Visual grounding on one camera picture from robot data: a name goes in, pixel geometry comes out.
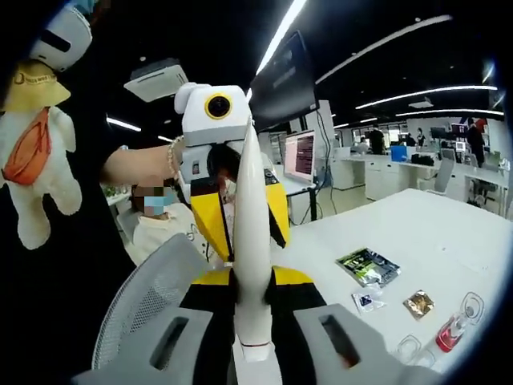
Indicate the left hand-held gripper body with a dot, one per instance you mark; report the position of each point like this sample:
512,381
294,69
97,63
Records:
200,128

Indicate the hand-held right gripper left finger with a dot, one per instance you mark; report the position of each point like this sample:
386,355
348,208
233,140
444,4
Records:
168,349

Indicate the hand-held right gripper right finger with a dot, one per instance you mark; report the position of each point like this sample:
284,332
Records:
320,349

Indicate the white skincare tube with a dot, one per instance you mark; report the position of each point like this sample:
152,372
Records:
252,224

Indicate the small clear skincare sachet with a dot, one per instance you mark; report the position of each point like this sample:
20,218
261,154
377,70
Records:
368,301

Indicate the green black skincare sachet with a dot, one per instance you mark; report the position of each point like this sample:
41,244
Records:
368,266

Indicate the gold skincare sachet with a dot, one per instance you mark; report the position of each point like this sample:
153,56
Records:
418,305

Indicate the white skincare bottle red collar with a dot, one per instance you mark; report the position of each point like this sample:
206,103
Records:
453,337

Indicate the person's left hand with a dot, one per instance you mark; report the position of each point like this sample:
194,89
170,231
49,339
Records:
178,160

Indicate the white monitor stand table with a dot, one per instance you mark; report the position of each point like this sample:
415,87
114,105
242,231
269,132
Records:
300,192

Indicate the ceiling air conditioner unit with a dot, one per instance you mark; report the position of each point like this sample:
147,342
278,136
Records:
156,80

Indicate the grey mesh office chair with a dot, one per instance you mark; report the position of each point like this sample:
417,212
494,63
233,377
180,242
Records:
140,288

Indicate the hanging dark screen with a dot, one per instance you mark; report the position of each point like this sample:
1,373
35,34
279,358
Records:
284,80

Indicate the white office desk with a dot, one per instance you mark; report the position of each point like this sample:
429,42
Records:
380,172

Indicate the person's black shirt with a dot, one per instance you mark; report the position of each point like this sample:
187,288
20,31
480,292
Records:
60,301

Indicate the ceiling light strip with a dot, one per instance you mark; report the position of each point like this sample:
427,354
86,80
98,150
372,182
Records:
278,38

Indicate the blue box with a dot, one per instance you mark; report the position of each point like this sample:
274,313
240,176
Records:
398,153

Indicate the white plush duck toy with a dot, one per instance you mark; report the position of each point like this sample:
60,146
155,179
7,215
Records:
40,168

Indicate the white grey worn device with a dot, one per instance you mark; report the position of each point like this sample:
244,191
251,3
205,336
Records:
60,36

